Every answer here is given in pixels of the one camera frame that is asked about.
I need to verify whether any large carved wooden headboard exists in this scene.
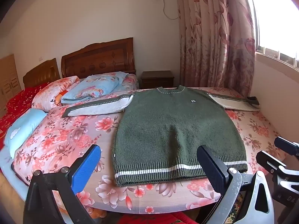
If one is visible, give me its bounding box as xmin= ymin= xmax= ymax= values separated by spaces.
xmin=61 ymin=37 xmax=136 ymax=79

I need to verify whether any window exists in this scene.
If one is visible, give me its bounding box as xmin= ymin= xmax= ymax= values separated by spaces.
xmin=244 ymin=0 xmax=299 ymax=69

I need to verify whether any light wooden cabinet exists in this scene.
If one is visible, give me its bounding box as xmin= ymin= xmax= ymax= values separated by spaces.
xmin=0 ymin=54 xmax=22 ymax=117

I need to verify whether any red blanket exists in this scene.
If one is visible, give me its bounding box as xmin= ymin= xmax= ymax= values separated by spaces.
xmin=0 ymin=83 xmax=50 ymax=150

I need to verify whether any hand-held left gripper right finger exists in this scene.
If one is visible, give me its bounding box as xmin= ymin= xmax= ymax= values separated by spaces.
xmin=196 ymin=145 xmax=275 ymax=224

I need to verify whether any red green floral cloth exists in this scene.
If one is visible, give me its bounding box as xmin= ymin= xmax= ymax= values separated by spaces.
xmin=230 ymin=190 xmax=246 ymax=224

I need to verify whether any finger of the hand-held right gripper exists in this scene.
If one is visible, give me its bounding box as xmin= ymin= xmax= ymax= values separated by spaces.
xmin=274 ymin=136 xmax=299 ymax=156
xmin=255 ymin=150 xmax=286 ymax=176

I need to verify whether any light blue pillow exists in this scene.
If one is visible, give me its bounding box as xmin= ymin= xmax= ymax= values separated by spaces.
xmin=3 ymin=108 xmax=47 ymax=159

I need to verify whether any thin wall cable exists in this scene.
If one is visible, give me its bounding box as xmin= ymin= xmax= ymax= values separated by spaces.
xmin=162 ymin=0 xmax=180 ymax=20

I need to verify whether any small wooden headboard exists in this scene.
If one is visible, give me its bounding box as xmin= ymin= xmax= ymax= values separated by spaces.
xmin=23 ymin=58 xmax=61 ymax=88

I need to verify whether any green knitted sweater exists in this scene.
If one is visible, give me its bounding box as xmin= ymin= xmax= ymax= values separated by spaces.
xmin=63 ymin=85 xmax=261 ymax=187

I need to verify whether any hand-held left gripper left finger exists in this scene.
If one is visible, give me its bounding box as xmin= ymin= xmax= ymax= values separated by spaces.
xmin=23 ymin=144 xmax=101 ymax=224

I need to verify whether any pink floral bed sheet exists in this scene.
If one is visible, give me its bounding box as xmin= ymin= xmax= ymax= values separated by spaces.
xmin=13 ymin=73 xmax=299 ymax=215

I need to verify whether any pink floral pillow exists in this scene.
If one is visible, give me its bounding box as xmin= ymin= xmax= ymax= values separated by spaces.
xmin=31 ymin=76 xmax=80 ymax=113

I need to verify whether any pink floral curtain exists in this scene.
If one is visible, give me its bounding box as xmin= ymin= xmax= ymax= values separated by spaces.
xmin=175 ymin=0 xmax=256 ymax=97

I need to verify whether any dark wooden nightstand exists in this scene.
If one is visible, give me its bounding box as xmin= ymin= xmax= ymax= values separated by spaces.
xmin=140 ymin=70 xmax=175 ymax=90

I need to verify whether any blue floral folded quilt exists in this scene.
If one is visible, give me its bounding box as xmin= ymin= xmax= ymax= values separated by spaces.
xmin=60 ymin=71 xmax=129 ymax=105

